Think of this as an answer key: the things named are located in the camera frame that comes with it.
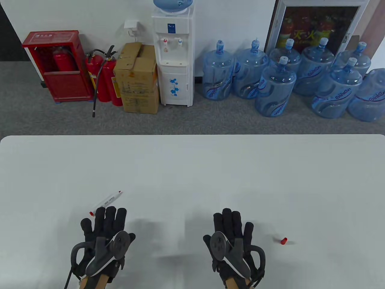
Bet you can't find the person's right hand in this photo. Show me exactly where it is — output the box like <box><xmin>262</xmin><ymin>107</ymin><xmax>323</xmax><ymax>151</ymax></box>
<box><xmin>203</xmin><ymin>208</ymin><xmax>266</xmax><ymax>283</ymax></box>

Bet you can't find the person's left hand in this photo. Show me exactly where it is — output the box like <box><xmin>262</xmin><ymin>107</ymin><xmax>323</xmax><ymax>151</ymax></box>
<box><xmin>72</xmin><ymin>207</ymin><xmax>136</xmax><ymax>282</ymax></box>

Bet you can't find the white marker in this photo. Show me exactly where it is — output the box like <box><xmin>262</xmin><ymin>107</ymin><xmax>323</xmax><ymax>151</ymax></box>
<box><xmin>89</xmin><ymin>191</ymin><xmax>123</xmax><ymax>216</ymax></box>

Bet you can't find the person's right forearm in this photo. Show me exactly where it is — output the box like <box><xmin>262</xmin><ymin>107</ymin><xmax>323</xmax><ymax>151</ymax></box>
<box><xmin>224</xmin><ymin>277</ymin><xmax>251</xmax><ymax>289</ymax></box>

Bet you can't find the person's left forearm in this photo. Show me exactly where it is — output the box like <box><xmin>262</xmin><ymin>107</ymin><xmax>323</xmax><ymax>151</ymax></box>
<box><xmin>79</xmin><ymin>272</ymin><xmax>109</xmax><ymax>289</ymax></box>

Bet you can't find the black white right hand controller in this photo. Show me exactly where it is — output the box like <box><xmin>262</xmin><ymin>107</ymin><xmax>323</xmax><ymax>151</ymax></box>
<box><xmin>210</xmin><ymin>231</ymin><xmax>266</xmax><ymax>279</ymax></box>

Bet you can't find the brown cardboard box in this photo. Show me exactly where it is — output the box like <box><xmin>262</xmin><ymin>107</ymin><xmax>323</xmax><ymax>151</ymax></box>
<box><xmin>113</xmin><ymin>42</ymin><xmax>160</xmax><ymax>114</ymax></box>

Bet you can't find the red fire extinguisher cabinet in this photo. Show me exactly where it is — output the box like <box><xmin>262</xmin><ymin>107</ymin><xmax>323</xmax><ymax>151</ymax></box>
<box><xmin>22</xmin><ymin>30</ymin><xmax>94</xmax><ymax>104</ymax></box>

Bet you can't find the red fire extinguisher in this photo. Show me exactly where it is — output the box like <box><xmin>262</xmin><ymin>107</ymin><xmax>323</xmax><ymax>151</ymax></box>
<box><xmin>85</xmin><ymin>49</ymin><xmax>112</xmax><ymax>103</ymax></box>
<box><xmin>92</xmin><ymin>45</ymin><xmax>124</xmax><ymax>118</ymax></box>
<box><xmin>53</xmin><ymin>46</ymin><xmax>78</xmax><ymax>73</ymax></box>

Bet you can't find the group of blue water jugs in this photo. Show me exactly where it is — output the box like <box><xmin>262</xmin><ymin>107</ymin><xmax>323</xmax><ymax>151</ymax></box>
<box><xmin>202</xmin><ymin>38</ymin><xmax>385</xmax><ymax>123</ymax></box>

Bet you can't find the white water dispenser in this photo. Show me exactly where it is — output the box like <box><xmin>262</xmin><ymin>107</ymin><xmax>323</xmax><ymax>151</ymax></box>
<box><xmin>151</xmin><ymin>5</ymin><xmax>196</xmax><ymax>107</ymax></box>

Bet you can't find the framed poster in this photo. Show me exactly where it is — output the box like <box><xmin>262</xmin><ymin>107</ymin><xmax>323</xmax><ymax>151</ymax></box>
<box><xmin>264</xmin><ymin>0</ymin><xmax>370</xmax><ymax>56</ymax></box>

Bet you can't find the blue dispenser bottle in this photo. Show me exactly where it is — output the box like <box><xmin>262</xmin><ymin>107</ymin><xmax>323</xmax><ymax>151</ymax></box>
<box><xmin>153</xmin><ymin>0</ymin><xmax>193</xmax><ymax>13</ymax></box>

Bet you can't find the brown door panel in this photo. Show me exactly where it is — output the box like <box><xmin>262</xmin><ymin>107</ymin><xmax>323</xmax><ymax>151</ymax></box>
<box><xmin>359</xmin><ymin>0</ymin><xmax>385</xmax><ymax>59</ymax></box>

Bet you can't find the black glove cable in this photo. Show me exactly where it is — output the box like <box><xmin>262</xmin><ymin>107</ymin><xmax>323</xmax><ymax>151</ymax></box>
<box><xmin>64</xmin><ymin>264</ymin><xmax>74</xmax><ymax>289</ymax></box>

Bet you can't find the white wall socket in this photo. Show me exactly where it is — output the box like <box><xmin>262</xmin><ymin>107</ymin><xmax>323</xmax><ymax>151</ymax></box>
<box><xmin>124</xmin><ymin>20</ymin><xmax>139</xmax><ymax>37</ymax></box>

